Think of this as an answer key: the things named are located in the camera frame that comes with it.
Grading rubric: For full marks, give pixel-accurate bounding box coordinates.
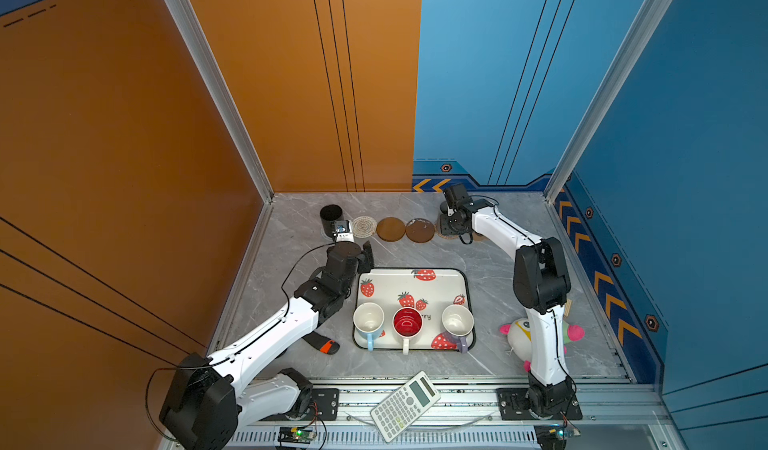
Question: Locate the plain brown wooden coaster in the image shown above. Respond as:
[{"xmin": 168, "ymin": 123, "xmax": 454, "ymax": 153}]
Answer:
[{"xmin": 376, "ymin": 216, "xmax": 406, "ymax": 242}]

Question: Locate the dark brown scratched coaster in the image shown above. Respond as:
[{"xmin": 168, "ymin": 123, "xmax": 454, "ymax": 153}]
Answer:
[{"xmin": 405, "ymin": 218, "xmax": 435, "ymax": 243}]

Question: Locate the black mug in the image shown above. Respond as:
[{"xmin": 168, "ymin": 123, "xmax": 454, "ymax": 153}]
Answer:
[{"xmin": 319, "ymin": 204, "xmax": 343, "ymax": 238}]

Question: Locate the white mug blue handle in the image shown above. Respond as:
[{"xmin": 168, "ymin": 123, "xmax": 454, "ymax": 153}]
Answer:
[{"xmin": 353, "ymin": 302, "xmax": 385, "ymax": 351}]

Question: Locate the woven rattan coaster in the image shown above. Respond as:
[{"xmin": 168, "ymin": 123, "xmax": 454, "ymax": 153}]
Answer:
[{"xmin": 435, "ymin": 227, "xmax": 459, "ymax": 240}]

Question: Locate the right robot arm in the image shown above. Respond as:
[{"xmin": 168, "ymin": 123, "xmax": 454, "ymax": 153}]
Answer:
[{"xmin": 438, "ymin": 199, "xmax": 576, "ymax": 419}]

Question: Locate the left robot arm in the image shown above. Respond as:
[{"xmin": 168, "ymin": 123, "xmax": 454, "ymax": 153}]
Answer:
[{"xmin": 150, "ymin": 241, "xmax": 374, "ymax": 449}]

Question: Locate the strawberry print serving tray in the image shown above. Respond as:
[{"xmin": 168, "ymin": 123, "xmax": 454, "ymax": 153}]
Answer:
[{"xmin": 353, "ymin": 268, "xmax": 475, "ymax": 353}]

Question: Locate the red interior mug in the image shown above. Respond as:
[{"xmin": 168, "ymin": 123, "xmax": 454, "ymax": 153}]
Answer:
[{"xmin": 392, "ymin": 307, "xmax": 423, "ymax": 355}]

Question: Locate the black orange tool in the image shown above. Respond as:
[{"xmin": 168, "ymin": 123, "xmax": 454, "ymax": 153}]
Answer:
[{"xmin": 303, "ymin": 331, "xmax": 340, "ymax": 355}]

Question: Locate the white unicorn plush toy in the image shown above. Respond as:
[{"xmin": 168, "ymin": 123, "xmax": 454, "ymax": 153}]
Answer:
[{"xmin": 499, "ymin": 318, "xmax": 585, "ymax": 372}]

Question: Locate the white scientific calculator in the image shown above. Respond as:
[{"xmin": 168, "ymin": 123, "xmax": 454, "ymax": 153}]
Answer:
[{"xmin": 370, "ymin": 371, "xmax": 441, "ymax": 443}]

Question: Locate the left circuit board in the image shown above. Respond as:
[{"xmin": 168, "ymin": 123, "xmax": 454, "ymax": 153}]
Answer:
[{"xmin": 276, "ymin": 427, "xmax": 320, "ymax": 449}]

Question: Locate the circuit board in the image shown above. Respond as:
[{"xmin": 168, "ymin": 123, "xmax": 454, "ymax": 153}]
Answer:
[
  {"xmin": 534, "ymin": 426, "xmax": 581, "ymax": 450},
  {"xmin": 276, "ymin": 427, "xmax": 320, "ymax": 449}
]

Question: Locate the right circuit board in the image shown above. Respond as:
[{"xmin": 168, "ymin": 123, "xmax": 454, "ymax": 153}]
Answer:
[{"xmin": 534, "ymin": 426, "xmax": 581, "ymax": 450}]

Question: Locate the white mug purple handle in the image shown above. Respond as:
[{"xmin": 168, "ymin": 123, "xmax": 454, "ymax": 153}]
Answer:
[{"xmin": 442, "ymin": 304, "xmax": 475, "ymax": 353}]

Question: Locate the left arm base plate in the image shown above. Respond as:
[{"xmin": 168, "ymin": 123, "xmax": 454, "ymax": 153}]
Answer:
[{"xmin": 277, "ymin": 388, "xmax": 340, "ymax": 421}]

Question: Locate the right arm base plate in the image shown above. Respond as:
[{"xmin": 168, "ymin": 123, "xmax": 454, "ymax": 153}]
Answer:
[{"xmin": 496, "ymin": 388, "xmax": 583, "ymax": 421}]

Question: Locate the aluminium front rail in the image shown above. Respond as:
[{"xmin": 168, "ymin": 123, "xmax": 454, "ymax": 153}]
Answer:
[{"xmin": 161, "ymin": 377, "xmax": 685, "ymax": 450}]

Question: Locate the right aluminium corner post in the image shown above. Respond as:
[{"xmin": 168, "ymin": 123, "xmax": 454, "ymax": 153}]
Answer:
[{"xmin": 544, "ymin": 0, "xmax": 674, "ymax": 204}]

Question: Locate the aluminium corner post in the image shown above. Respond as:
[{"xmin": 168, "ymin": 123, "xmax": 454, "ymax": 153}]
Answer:
[
  {"xmin": 164, "ymin": 0, "xmax": 274, "ymax": 204},
  {"xmin": 544, "ymin": 0, "xmax": 674, "ymax": 204}
]

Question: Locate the left aluminium corner post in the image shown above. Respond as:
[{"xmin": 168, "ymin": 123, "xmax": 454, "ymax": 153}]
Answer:
[{"xmin": 164, "ymin": 0, "xmax": 274, "ymax": 204}]

